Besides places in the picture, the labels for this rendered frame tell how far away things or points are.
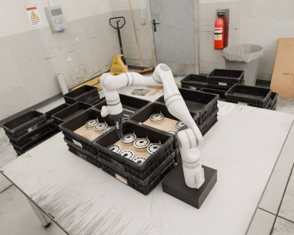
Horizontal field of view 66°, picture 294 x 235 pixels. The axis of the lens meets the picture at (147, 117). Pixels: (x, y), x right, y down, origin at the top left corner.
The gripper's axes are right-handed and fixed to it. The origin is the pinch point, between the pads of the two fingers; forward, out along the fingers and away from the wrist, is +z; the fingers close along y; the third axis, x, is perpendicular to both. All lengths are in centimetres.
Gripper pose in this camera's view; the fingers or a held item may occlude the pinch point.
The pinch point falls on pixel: (120, 132)
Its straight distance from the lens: 128.5
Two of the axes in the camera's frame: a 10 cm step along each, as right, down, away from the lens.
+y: -0.8, -4.9, 8.7
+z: 1.4, 8.6, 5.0
